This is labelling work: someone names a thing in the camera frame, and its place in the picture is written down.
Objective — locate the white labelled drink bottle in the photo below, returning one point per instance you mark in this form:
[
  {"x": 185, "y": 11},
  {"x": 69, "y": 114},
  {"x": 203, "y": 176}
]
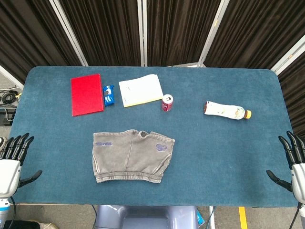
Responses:
[{"x": 225, "y": 111}]

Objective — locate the blue cookie packet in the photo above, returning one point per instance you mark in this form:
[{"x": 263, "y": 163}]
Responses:
[{"x": 109, "y": 95}]

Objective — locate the grey shorts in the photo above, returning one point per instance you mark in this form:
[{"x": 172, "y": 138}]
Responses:
[{"x": 130, "y": 157}]

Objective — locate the white table leg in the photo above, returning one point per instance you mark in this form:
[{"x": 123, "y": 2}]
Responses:
[{"x": 211, "y": 217}]

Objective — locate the red soda can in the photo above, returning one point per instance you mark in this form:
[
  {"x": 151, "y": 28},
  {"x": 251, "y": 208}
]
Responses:
[{"x": 167, "y": 103}]

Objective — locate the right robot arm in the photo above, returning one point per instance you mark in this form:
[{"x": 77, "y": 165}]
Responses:
[{"x": 302, "y": 215}]

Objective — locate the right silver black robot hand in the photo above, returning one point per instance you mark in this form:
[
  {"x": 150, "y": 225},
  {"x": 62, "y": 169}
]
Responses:
[{"x": 299, "y": 175}]

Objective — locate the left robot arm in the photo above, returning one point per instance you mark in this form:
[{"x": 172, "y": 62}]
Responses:
[{"x": 3, "y": 210}]

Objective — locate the white yellow notepad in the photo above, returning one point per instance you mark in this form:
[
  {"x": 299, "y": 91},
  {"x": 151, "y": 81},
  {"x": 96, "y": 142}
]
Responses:
[{"x": 140, "y": 90}]

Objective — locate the red hardcover book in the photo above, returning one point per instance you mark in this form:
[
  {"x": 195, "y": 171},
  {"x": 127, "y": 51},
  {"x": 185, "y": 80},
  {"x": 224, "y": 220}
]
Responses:
[{"x": 87, "y": 94}]

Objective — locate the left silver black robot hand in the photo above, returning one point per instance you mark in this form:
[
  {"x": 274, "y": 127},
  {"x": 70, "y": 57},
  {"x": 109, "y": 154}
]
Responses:
[{"x": 9, "y": 170}]

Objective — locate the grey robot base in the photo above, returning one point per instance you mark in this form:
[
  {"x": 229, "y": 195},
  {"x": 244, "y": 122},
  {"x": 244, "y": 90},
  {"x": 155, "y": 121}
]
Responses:
[{"x": 146, "y": 217}]

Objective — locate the white framed dark curtain screen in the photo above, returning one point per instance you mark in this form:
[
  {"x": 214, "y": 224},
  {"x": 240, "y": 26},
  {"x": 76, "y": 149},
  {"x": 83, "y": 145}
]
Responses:
[{"x": 152, "y": 31}]

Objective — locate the beige shoe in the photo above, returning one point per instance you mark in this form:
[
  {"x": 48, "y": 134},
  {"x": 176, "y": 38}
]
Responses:
[{"x": 46, "y": 225}]

